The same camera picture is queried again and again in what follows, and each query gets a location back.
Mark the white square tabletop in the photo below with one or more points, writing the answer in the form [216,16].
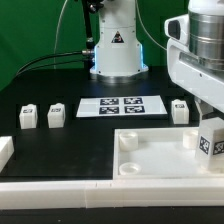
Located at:
[158,153]

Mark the black camera pole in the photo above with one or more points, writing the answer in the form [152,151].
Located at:
[89,7]

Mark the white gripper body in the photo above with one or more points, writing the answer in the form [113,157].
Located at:
[195,56]

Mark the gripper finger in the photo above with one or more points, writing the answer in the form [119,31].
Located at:
[204,109]

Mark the marker sheet with tags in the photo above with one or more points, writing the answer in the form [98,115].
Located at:
[121,106]

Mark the white left fence block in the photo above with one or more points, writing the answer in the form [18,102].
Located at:
[6,150]

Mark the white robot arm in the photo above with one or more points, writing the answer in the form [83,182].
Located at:
[118,56]

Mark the white front fence rail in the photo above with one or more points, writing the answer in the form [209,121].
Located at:
[112,193]

